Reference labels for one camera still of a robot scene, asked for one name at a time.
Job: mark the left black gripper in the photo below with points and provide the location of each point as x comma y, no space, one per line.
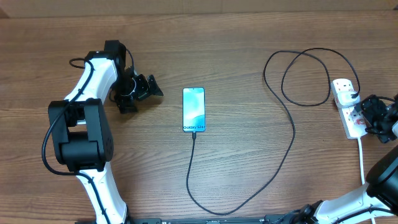
143,88

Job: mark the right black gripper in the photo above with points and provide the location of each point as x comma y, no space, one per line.
377,105

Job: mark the blue Galaxy S24 smartphone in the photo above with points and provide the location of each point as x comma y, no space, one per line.
193,109

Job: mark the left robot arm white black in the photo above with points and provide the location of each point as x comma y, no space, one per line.
79,141

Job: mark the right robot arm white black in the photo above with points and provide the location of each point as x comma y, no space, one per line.
378,196

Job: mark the white USB charger plug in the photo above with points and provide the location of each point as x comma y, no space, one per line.
346,99

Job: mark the white power strip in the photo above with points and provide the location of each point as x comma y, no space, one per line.
353,123

